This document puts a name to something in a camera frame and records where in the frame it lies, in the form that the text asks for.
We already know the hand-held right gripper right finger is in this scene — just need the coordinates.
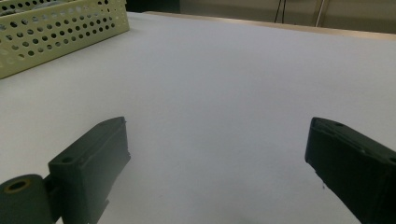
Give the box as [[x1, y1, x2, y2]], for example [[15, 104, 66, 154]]
[[304, 117, 396, 224]]

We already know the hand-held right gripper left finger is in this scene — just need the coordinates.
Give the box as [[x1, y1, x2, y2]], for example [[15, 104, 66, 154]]
[[47, 116, 132, 224]]

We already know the pale yellow perforated plastic basket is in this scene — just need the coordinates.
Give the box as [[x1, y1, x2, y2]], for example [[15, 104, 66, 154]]
[[0, 0, 131, 80]]

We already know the wooden table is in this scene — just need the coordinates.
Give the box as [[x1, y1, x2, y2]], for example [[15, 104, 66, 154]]
[[145, 10, 396, 42]]

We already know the white table cover sheet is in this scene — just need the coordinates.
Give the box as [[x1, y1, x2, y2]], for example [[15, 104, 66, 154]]
[[0, 11, 396, 224]]

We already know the light wooden cabinet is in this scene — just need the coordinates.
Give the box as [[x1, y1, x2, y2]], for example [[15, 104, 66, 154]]
[[179, 0, 396, 35]]

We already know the long black hanging cable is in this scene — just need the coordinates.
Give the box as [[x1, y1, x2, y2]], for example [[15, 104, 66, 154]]
[[274, 0, 287, 24]]

